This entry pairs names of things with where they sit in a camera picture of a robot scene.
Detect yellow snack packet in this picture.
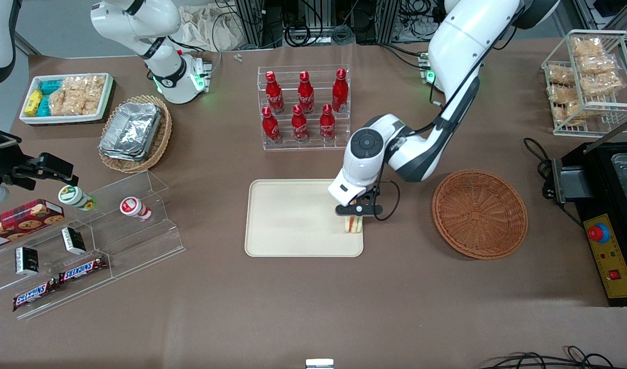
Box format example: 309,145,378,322
25,90,44,116

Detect clear bags of rice crackers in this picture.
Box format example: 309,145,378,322
48,75,107,117

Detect coiled grey cable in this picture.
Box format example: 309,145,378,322
332,25,355,46

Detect white rectangular snack tray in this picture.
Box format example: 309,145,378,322
19,72,114,126

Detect clear bag of fried snacks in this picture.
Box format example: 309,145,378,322
577,54,617,75
581,72,625,99
546,65,576,86
548,85,586,125
572,38,604,58

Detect small black white box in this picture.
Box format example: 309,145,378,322
60,227,87,256
14,246,41,276

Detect beige rectangular tray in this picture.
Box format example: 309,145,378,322
245,178,365,258

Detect clear acrylic step shelf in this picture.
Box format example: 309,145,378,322
0,170,187,321

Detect coiled black cable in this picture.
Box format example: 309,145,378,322
285,23,313,48

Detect red lid yogurt cup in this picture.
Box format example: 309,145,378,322
119,197,153,222

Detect red cookie box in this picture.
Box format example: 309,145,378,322
0,198,66,252

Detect black appliance power cable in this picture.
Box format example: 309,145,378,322
523,137,556,201

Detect black cables on table edge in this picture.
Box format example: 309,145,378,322
477,345,627,369

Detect black appliance with metal pan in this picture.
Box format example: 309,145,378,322
551,140,627,308

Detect light oval wicker basket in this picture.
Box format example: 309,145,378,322
97,94,173,174

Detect snickers chocolate bar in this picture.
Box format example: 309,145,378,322
12,279,58,312
58,255,109,284

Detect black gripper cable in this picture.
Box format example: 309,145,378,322
372,178,401,222

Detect clear acrylic bottle rack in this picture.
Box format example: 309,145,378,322
257,65,351,151

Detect crumpled beige cloth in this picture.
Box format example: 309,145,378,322
177,4,253,52

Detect white wire rack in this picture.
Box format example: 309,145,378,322
541,29,627,137

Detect brown round wicker basket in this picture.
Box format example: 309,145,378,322
431,169,529,260

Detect green lid yogurt cup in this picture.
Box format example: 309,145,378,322
57,185,97,212

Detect red cola bottle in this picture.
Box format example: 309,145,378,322
261,106,282,145
332,68,350,114
291,104,310,144
298,71,315,115
265,70,285,115
319,104,336,143

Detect stacked aluminium foil containers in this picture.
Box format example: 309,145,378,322
98,101,163,162

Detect yellow emergency stop box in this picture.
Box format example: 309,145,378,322
583,213,627,300

